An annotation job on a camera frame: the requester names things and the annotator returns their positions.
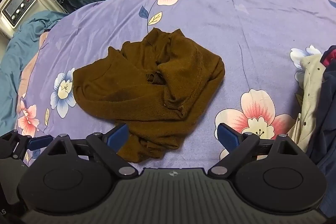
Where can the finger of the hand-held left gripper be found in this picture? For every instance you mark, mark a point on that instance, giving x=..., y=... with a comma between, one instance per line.
x=39, y=142

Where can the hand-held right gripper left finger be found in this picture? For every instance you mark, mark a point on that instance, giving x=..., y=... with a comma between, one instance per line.
x=118, y=137

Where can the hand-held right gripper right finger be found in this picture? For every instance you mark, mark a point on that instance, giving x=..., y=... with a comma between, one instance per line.
x=227, y=136

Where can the brown knit sweater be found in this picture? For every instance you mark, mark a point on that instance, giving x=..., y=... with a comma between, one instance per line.
x=131, y=92

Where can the teal duvet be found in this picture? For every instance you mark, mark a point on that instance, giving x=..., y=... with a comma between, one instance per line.
x=15, y=56

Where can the purple floral blanket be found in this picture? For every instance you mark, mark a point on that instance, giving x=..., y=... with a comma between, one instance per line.
x=236, y=43

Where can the cream dotted garment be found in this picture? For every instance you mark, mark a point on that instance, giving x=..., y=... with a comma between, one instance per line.
x=312, y=87

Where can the navy garment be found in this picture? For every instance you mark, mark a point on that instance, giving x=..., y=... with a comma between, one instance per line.
x=328, y=108

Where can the white machine with control panel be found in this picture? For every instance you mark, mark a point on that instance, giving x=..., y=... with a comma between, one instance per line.
x=18, y=3

